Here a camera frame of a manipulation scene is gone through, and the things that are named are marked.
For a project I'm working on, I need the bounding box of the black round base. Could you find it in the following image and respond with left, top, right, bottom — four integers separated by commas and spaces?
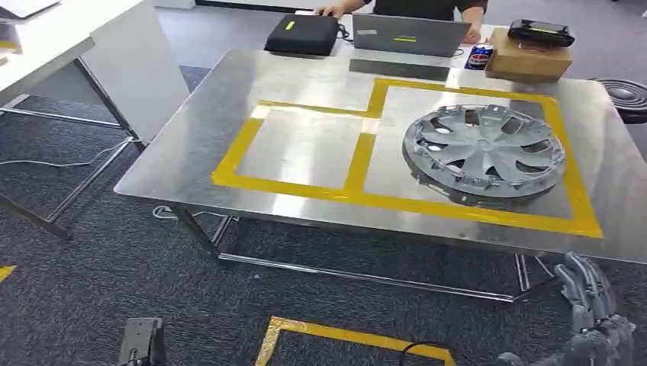
588, 76, 647, 125

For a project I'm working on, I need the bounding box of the grey laptop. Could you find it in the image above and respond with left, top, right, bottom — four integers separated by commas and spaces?
351, 13, 473, 59

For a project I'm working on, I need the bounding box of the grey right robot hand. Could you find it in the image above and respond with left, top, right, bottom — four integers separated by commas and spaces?
552, 252, 639, 366

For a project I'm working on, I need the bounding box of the person's right hand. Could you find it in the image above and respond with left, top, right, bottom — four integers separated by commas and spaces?
314, 4, 346, 20

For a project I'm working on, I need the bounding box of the blue soda can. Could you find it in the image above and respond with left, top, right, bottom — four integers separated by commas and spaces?
464, 42, 495, 72

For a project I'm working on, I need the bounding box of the black carry case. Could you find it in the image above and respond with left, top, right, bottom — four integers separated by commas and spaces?
263, 13, 341, 57

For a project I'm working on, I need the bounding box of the cardboard box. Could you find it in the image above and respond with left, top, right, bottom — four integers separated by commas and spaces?
484, 27, 575, 85

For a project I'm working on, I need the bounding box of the black handheld device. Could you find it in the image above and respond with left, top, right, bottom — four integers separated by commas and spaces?
507, 18, 577, 50

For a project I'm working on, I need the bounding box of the steel bench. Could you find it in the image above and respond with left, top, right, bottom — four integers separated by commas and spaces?
113, 48, 647, 304

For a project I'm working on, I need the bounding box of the silver plastic wheel hubcap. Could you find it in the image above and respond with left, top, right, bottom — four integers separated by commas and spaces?
401, 103, 568, 207

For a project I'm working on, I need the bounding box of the yellow tape on bench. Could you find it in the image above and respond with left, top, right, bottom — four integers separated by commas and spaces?
211, 77, 604, 240

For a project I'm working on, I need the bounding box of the white table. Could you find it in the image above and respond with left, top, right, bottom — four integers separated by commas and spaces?
295, 9, 513, 69

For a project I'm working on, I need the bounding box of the white desk steel frame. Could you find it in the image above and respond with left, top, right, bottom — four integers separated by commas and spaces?
0, 0, 191, 242

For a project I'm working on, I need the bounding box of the yellow floor tape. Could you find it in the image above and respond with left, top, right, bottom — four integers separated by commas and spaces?
253, 316, 458, 366

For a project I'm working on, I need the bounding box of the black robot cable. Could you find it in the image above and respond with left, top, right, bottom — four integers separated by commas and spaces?
398, 342, 477, 366

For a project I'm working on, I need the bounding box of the white floor cable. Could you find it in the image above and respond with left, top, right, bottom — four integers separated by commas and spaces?
0, 136, 140, 169

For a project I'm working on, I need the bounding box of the person at laptop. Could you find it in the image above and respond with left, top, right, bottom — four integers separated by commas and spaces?
313, 0, 490, 46

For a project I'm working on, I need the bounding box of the white cable under bench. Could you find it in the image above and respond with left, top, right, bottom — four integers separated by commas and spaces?
152, 204, 230, 222

